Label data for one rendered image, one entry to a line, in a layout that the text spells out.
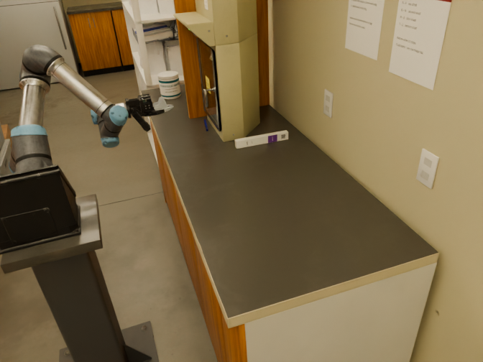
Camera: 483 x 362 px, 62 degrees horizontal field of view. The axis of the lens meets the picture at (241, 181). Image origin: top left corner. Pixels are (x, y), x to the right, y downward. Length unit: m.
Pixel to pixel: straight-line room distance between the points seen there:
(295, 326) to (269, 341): 0.09
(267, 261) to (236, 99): 0.92
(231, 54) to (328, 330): 1.21
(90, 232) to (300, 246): 0.75
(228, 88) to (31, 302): 1.76
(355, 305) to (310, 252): 0.21
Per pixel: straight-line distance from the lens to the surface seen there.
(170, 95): 2.65
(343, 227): 1.44
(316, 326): 1.33
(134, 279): 2.68
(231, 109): 1.96
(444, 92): 1.30
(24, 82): 1.90
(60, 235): 1.56
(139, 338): 2.36
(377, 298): 1.39
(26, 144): 1.57
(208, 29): 1.83
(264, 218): 1.46
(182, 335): 2.33
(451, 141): 1.31
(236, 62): 1.90
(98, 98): 1.75
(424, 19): 1.35
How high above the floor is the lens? 1.83
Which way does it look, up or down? 32 degrees down
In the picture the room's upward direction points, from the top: 4 degrees counter-clockwise
